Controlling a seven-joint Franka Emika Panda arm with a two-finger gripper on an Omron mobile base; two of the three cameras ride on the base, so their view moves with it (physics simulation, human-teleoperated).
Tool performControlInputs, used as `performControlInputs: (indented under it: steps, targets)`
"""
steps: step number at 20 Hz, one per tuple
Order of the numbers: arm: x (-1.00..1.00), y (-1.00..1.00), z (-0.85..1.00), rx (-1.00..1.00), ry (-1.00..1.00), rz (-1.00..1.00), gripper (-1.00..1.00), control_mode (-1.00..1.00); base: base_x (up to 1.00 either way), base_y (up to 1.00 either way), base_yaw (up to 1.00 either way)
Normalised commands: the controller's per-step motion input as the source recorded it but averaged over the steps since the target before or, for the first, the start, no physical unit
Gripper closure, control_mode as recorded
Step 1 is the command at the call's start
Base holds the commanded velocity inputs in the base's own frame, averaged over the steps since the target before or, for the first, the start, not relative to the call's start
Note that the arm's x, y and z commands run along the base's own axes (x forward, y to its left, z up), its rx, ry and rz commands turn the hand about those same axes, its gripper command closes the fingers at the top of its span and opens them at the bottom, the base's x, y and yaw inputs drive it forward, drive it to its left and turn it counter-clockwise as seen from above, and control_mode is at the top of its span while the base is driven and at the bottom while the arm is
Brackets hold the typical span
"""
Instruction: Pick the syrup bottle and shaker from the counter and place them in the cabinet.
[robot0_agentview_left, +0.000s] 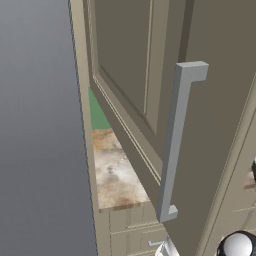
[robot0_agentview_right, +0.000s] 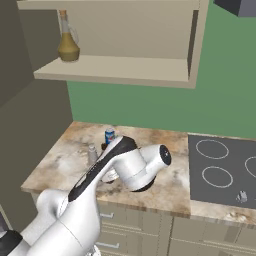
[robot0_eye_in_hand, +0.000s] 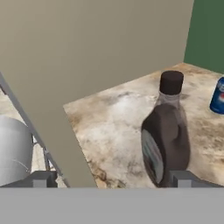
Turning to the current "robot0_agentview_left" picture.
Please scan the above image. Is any beige panelled cabinet door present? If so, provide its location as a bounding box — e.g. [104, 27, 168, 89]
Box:
[87, 0, 188, 186]

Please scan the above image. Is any beige drawer front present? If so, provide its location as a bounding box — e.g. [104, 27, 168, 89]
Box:
[108, 201, 169, 256]

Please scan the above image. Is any grey bar door handle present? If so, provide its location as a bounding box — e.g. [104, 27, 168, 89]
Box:
[156, 60, 210, 224]

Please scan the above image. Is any beige cabinet door with handle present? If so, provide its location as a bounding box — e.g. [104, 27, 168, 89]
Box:
[156, 0, 256, 256]

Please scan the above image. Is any small grey drawer handle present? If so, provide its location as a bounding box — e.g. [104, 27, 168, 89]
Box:
[147, 239, 166, 248]

